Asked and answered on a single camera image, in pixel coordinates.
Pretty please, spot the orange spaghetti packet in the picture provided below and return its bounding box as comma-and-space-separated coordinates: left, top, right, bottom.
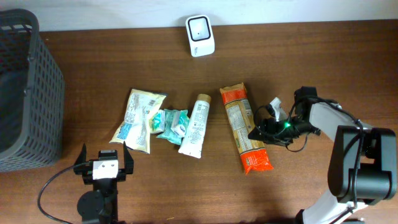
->
220, 83, 273, 174

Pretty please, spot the black left camera cable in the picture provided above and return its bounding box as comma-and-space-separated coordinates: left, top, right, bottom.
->
37, 164, 81, 224

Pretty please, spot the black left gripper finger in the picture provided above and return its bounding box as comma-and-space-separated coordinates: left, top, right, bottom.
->
123, 141, 134, 174
75, 144, 86, 165

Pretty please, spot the dark grey plastic basket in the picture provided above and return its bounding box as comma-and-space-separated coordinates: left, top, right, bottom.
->
1, 9, 65, 172

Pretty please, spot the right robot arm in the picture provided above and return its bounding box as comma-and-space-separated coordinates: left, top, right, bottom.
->
248, 86, 397, 223

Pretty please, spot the white tube with brown cap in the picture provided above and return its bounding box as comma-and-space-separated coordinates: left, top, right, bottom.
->
178, 94, 211, 159

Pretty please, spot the small white teal box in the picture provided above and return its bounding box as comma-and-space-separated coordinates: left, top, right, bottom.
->
171, 110, 189, 138

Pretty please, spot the teal tissue packet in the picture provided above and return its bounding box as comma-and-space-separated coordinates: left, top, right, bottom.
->
157, 109, 189, 145

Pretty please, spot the cream snack bag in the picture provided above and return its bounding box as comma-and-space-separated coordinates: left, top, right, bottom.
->
109, 89, 167, 154

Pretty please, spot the white barcode scanner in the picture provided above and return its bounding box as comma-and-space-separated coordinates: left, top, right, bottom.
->
185, 15, 215, 57

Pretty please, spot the small teal white packet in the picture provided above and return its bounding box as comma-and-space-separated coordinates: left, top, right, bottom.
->
149, 110, 165, 134

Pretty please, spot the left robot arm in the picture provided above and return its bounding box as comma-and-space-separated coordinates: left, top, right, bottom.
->
73, 145, 134, 224

